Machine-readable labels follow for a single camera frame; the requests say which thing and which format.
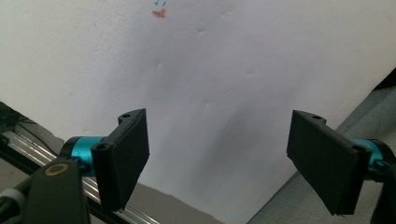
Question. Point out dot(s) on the orange and blue drawing mark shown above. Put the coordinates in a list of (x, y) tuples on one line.
[(159, 12)]

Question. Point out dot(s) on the aluminium frame rail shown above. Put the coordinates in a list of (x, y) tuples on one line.
[(40, 149)]

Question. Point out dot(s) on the white paper sheet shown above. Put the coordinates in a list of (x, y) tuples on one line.
[(218, 68)]

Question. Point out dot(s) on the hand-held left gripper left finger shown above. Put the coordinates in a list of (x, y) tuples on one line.
[(120, 161)]

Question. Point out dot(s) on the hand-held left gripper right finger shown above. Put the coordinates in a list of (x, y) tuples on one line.
[(327, 165)]

